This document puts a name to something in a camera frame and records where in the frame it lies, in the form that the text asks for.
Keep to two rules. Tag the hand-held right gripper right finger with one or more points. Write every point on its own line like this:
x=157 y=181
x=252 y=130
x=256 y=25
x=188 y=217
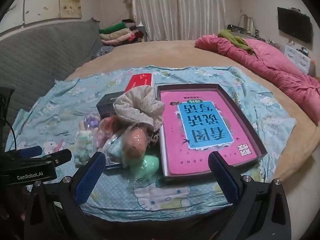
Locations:
x=223 y=180

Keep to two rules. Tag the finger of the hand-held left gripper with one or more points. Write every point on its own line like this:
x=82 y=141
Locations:
x=30 y=152
x=58 y=157

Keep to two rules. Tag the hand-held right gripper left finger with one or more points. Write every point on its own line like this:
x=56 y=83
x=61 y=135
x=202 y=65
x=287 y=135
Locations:
x=90 y=177

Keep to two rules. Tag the green white tissue packet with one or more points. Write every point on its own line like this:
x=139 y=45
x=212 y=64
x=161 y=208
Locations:
x=83 y=145

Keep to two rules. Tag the blue white sachet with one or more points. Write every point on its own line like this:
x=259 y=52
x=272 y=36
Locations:
x=113 y=150

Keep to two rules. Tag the purple hair accessory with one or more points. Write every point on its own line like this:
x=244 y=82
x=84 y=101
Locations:
x=90 y=123

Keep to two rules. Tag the plush bear with pink dress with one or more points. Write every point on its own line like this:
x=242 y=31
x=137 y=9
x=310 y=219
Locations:
x=107 y=127

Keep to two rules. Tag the pink sponge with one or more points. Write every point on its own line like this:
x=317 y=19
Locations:
x=135 y=140

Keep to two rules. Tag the green makeup sponge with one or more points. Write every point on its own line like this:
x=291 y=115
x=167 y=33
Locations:
x=147 y=165

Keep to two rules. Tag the dark cardboard box tray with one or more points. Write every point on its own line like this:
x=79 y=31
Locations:
x=237 y=115

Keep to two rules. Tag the beige floral scrunchie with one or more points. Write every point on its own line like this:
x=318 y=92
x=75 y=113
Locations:
x=135 y=105

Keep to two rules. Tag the red tissue pack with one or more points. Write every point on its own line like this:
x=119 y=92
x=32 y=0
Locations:
x=140 y=80

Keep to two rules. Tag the light blue printed blanket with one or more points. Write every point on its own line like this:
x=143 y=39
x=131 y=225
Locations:
x=62 y=110

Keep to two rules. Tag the dark blue box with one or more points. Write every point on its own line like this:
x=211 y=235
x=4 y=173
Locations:
x=107 y=105

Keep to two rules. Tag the grey quilted pillow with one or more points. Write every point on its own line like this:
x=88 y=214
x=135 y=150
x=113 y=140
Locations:
x=37 y=60

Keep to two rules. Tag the dark floral cloth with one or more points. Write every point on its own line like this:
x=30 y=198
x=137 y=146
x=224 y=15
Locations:
x=100 y=52

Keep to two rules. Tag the pink quilt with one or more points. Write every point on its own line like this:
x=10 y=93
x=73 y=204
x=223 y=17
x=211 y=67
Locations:
x=275 y=67

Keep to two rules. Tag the stack of folded clothes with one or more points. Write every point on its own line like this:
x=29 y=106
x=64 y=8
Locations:
x=115 y=33

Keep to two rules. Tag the tan round bed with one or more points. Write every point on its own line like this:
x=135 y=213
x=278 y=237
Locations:
x=175 y=52

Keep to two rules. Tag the green cloth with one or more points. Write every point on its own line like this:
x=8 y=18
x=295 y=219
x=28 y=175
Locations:
x=232 y=38

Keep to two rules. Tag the white drawer cabinet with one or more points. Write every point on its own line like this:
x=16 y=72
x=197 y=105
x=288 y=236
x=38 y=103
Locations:
x=297 y=57

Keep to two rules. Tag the cluttered desk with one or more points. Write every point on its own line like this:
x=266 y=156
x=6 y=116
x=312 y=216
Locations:
x=240 y=28

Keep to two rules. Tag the black television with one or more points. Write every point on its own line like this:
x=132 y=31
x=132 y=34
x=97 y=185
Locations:
x=295 y=25

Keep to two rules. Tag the white curtain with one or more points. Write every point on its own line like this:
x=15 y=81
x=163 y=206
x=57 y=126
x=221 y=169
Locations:
x=175 y=10

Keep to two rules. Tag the golden floral wall poster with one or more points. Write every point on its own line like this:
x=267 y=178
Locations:
x=50 y=0

